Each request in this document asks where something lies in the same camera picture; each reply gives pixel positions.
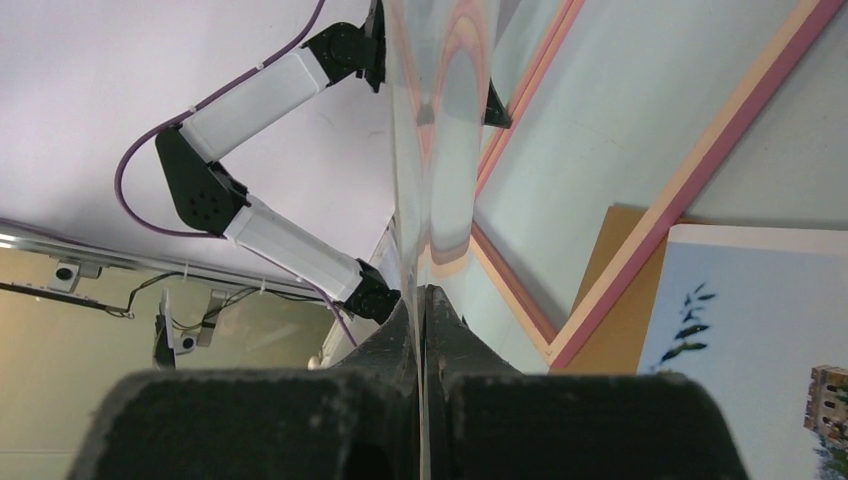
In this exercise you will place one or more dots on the clear acrylic sheet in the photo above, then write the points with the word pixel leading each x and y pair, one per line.
pixel 438 74

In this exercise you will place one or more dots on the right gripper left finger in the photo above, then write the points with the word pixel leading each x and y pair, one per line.
pixel 357 419

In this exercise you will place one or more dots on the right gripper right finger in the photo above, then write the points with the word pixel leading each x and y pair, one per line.
pixel 487 420

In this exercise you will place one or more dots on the pink wooden photo frame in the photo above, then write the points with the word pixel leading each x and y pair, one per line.
pixel 766 75

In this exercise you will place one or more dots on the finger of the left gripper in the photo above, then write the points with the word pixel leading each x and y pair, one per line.
pixel 496 114

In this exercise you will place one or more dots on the Great Wall photo print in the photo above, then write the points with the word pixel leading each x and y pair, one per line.
pixel 758 317

